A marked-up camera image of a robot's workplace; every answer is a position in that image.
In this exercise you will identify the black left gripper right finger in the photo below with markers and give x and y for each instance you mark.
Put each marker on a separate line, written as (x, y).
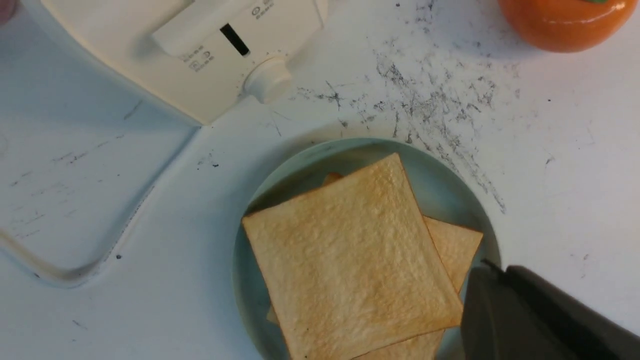
(579, 328)

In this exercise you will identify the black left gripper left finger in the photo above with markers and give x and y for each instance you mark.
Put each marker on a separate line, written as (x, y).
(498, 325)

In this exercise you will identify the orange persimmon with green leaf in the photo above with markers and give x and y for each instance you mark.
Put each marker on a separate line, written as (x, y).
(566, 26)

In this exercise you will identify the white two-slot toaster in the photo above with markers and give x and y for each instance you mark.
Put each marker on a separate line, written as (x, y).
(194, 58)

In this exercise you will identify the light blue-green plate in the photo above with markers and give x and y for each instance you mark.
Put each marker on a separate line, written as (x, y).
(440, 194)

